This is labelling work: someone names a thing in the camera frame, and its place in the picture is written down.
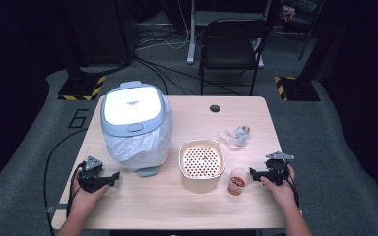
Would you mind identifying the food scraps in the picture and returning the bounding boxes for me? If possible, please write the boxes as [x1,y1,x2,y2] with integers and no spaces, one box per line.
[230,176,246,188]

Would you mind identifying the black floor cable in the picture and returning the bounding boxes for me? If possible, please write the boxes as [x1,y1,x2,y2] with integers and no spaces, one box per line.
[131,53,241,97]

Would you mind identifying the white floor cable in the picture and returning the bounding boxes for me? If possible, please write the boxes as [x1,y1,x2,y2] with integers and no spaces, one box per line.
[134,0,192,52]

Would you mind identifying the clear plastic cup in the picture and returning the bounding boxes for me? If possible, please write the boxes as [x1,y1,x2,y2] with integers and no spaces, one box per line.
[227,166,252,197]

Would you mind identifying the person's left hand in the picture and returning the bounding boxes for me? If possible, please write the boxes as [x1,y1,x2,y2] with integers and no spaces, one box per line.
[69,170,111,218]

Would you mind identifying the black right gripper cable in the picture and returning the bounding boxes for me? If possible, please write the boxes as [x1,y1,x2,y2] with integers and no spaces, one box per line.
[274,161,301,210]

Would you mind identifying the grey table edge clamp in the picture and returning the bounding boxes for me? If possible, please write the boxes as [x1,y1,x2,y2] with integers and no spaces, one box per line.
[44,204,69,215]

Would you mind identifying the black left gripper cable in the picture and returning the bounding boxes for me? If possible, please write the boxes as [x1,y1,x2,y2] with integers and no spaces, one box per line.
[66,160,88,219]

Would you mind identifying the white plastic trash bag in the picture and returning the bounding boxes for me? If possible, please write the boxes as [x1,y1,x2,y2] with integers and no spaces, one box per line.
[102,97,173,172]

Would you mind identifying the cream strainer container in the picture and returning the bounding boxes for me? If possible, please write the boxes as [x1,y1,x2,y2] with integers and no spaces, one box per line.
[178,139,226,195]

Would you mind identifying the person's right hand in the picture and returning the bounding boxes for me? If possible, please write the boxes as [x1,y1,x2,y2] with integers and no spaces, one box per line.
[259,163,298,211]

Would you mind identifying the black folding chair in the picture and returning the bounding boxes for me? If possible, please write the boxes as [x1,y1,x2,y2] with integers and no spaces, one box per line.
[198,18,272,97]

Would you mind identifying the black stand base striped edge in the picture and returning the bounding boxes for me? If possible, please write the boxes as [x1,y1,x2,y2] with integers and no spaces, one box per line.
[274,75,322,102]
[57,74,108,102]

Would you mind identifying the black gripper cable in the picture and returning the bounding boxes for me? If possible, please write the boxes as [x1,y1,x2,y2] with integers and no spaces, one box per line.
[66,160,88,219]
[274,161,301,210]

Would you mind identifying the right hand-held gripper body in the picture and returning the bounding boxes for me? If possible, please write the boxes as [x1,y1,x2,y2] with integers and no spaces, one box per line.
[263,150,295,187]

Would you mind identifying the white desk frame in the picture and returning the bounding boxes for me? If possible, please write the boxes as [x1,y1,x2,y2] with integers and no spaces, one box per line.
[185,0,274,69]

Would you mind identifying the dark cabinet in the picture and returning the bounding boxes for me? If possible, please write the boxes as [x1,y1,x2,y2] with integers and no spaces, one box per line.
[61,0,136,77]

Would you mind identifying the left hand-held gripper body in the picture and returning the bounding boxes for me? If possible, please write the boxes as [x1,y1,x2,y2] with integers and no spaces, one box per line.
[77,155,113,194]

